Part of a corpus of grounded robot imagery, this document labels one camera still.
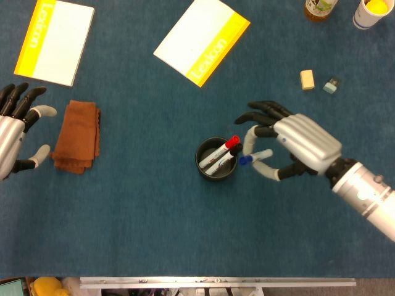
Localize black whiteboard marker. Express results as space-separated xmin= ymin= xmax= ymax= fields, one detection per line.
xmin=206 ymin=142 xmax=244 ymax=175

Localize pale yellow eraser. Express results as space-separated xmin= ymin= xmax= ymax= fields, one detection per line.
xmin=299 ymin=69 xmax=316 ymax=91

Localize blue whiteboard marker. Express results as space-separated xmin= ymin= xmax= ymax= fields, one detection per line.
xmin=239 ymin=149 xmax=274 ymax=167

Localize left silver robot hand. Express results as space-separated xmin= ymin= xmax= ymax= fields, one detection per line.
xmin=0 ymin=82 xmax=58 ymax=183

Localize folded brown cloth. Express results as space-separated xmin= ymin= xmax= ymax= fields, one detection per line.
xmin=51 ymin=99 xmax=102 ymax=176

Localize teal box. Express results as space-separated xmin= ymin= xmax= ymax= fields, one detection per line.
xmin=0 ymin=277 xmax=27 ymax=296

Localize white yellow Lexikon notebook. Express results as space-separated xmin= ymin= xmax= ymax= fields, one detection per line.
xmin=13 ymin=0 xmax=96 ymax=88
xmin=152 ymin=0 xmax=251 ymax=88

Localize blue felt table mat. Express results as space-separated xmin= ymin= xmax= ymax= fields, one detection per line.
xmin=0 ymin=0 xmax=395 ymax=278

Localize red whiteboard marker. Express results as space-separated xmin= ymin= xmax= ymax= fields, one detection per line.
xmin=199 ymin=135 xmax=241 ymax=169

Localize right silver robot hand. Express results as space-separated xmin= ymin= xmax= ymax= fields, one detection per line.
xmin=234 ymin=100 xmax=343 ymax=182

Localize aluminium frame rail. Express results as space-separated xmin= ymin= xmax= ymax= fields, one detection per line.
xmin=79 ymin=276 xmax=357 ymax=289

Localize yellow plastic object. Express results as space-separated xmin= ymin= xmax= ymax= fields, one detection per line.
xmin=33 ymin=276 xmax=72 ymax=296

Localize white paper cup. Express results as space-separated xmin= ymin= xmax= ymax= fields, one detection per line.
xmin=352 ymin=0 xmax=395 ymax=31

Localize black round cup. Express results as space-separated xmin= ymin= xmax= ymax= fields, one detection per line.
xmin=194 ymin=136 xmax=239 ymax=183

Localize amber tea bottle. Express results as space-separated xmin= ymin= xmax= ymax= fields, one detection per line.
xmin=303 ymin=0 xmax=339 ymax=23

